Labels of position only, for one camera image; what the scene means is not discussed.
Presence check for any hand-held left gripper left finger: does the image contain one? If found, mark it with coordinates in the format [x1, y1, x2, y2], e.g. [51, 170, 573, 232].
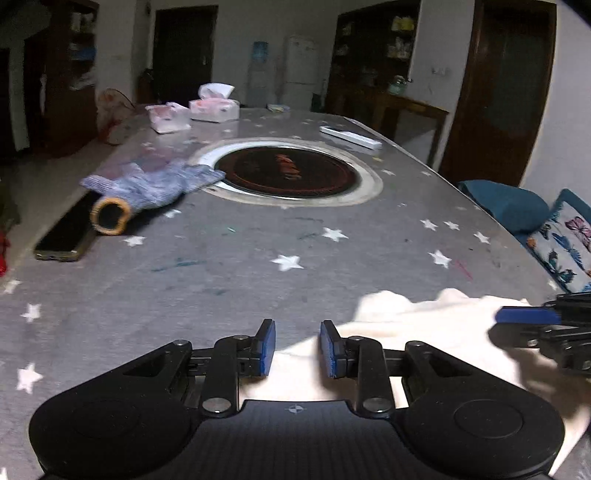
[124, 318, 278, 419]

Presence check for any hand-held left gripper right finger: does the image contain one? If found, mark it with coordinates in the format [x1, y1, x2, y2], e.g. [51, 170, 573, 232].
[320, 319, 472, 419]

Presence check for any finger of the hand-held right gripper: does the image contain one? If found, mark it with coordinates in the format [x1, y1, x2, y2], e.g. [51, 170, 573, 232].
[495, 292, 591, 326]
[490, 323, 591, 377]

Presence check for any white cloth garment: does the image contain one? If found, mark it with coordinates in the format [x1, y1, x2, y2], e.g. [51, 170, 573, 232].
[272, 288, 591, 459]

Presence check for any butterfly print pillow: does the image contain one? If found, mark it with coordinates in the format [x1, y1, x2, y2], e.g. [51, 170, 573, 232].
[526, 200, 591, 294]

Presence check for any grey star tablecloth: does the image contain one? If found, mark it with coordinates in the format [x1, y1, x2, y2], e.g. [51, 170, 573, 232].
[0, 108, 574, 480]

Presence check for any teal cushion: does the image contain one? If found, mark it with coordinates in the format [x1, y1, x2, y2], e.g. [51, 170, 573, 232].
[457, 178, 550, 234]

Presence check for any round black induction cooktop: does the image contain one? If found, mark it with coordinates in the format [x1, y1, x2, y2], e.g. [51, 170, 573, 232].
[189, 137, 384, 208]

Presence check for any grey knitted work glove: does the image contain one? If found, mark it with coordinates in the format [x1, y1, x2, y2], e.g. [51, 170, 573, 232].
[80, 159, 227, 237]

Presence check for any white remote control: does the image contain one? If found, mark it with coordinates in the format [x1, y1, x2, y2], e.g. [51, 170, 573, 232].
[319, 125, 383, 151]

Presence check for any brown wooden door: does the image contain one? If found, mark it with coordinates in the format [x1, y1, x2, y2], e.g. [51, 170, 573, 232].
[438, 0, 558, 188]

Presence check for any black smartphone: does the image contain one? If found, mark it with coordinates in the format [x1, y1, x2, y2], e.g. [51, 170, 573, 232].
[34, 191, 100, 263]

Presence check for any wooden side table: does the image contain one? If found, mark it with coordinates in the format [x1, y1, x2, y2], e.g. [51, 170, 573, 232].
[369, 89, 451, 169]

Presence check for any tissue box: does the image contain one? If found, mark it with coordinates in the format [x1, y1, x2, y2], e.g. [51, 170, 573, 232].
[188, 82, 241, 124]

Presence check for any pink tissue pack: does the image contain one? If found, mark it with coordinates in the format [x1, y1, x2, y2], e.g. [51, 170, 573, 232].
[145, 102, 193, 135]

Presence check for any water dispenser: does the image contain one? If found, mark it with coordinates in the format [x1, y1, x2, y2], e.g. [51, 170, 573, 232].
[246, 62, 273, 106]

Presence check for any red object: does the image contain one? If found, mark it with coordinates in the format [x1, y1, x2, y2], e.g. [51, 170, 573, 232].
[0, 230, 13, 278]

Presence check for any white refrigerator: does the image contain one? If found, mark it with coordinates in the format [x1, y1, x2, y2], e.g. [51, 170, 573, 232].
[281, 34, 320, 112]

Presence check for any dark doorway door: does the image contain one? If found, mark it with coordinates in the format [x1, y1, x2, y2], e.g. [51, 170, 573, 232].
[152, 5, 219, 107]

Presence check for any dark wooden display cabinet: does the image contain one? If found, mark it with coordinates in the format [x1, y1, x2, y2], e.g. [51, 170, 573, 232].
[325, 0, 421, 117]

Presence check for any dark wooden shelf cabinet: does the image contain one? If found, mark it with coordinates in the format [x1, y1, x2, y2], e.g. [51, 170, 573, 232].
[22, 0, 100, 158]

